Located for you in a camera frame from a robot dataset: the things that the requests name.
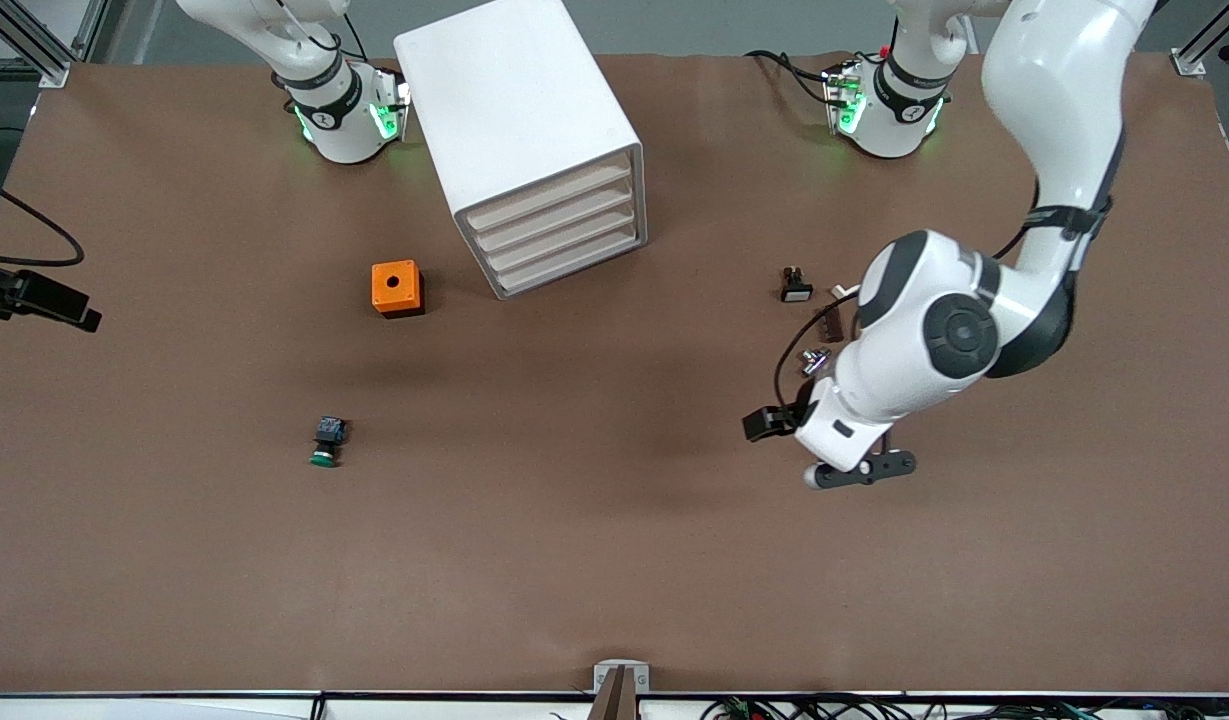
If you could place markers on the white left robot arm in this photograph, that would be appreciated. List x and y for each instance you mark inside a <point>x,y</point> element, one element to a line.
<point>934,340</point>

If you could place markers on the brown terminal block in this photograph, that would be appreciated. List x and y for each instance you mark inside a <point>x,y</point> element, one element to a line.
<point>831,323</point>

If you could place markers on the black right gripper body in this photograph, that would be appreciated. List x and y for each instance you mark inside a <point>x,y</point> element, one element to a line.
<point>19,291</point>

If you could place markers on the green push button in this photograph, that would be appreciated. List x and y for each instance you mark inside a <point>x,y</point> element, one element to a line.
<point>327,440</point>

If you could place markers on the white drawer cabinet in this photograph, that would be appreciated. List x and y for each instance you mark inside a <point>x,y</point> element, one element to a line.
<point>514,90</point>

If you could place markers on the beige cabinet drawer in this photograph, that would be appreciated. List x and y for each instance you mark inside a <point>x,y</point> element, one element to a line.
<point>574,256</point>
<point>574,211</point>
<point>574,188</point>
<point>574,234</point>

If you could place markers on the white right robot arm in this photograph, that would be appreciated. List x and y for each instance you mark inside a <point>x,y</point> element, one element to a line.
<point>324,110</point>

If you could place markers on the black white-capped switch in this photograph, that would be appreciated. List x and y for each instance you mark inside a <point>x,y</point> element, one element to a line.
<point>796,287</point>

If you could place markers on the orange box with hole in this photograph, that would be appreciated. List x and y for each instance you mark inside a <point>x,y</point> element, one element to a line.
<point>396,288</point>

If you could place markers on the white curved bracket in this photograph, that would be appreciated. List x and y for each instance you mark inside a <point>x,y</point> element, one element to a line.
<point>842,291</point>

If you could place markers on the aluminium frame profile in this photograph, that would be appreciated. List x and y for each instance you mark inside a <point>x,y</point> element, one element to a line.
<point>1189,62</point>
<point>44,65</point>

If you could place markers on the white table edge rail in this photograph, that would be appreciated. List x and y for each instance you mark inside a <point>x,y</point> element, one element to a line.
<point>174,708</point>

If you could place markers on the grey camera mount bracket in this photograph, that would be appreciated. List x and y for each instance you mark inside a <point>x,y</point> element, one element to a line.
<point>621,690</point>

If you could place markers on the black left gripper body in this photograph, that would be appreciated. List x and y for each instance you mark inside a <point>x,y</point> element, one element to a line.
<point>782,420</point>

